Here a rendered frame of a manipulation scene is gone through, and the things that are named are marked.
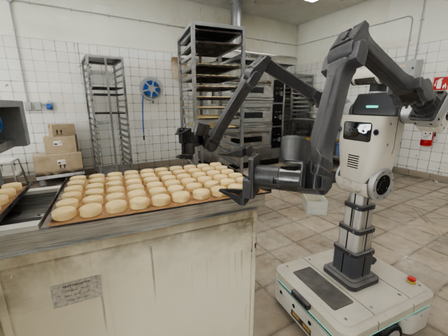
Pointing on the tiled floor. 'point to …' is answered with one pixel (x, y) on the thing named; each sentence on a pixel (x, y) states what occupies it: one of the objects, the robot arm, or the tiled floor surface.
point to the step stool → (13, 169)
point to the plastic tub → (315, 205)
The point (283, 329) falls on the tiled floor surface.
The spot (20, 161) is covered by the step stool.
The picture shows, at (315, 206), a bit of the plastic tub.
